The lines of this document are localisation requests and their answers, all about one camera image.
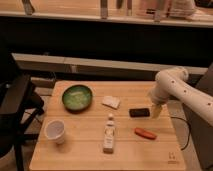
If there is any black eraser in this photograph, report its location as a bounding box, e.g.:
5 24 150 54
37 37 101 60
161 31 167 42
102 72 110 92
129 108 150 117

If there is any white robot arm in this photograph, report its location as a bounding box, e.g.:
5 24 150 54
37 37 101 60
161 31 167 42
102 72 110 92
149 67 213 126

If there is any orange carrot toy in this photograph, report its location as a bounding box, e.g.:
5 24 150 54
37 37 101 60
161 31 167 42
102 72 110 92
134 128 157 140

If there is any white sponge block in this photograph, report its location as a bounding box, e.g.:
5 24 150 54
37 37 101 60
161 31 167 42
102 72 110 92
102 96 120 109

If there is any white bottle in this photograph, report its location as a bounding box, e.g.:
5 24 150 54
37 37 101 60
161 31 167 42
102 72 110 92
103 113 115 154

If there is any green bowl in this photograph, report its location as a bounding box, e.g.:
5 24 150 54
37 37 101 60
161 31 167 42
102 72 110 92
62 85 93 111

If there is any white paper cup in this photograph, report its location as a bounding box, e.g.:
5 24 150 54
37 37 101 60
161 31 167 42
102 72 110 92
44 120 65 144

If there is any black chair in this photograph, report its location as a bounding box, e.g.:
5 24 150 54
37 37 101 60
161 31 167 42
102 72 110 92
0 48 44 171

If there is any black cable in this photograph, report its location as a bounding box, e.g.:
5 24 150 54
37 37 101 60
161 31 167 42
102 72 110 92
172 116 192 151

